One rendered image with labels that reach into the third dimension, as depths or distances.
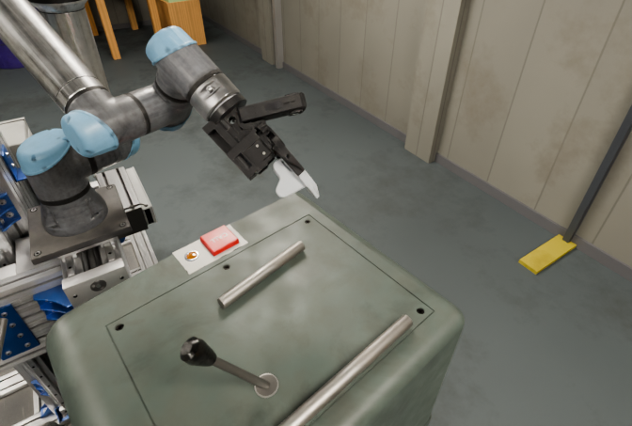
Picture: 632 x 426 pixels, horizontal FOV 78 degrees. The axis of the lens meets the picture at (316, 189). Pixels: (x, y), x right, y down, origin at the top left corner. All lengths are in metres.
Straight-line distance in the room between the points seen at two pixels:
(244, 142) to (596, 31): 2.31
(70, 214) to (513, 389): 1.95
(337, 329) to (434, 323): 0.17
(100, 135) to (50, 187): 0.42
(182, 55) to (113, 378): 0.50
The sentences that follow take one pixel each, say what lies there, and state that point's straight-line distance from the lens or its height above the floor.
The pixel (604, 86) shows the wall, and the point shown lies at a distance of 2.72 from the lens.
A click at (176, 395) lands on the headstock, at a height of 1.26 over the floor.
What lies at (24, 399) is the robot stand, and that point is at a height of 0.21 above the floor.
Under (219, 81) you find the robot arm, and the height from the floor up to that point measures 1.60.
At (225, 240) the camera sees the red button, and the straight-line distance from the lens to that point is 0.84.
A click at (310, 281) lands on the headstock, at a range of 0.76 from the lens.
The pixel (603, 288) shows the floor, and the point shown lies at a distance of 2.91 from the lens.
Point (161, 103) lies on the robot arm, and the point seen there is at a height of 1.56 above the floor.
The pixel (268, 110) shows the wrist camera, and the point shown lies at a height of 1.56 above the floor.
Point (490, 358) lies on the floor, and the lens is 2.29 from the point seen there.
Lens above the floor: 1.84
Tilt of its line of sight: 37 degrees down
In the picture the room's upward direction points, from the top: straight up
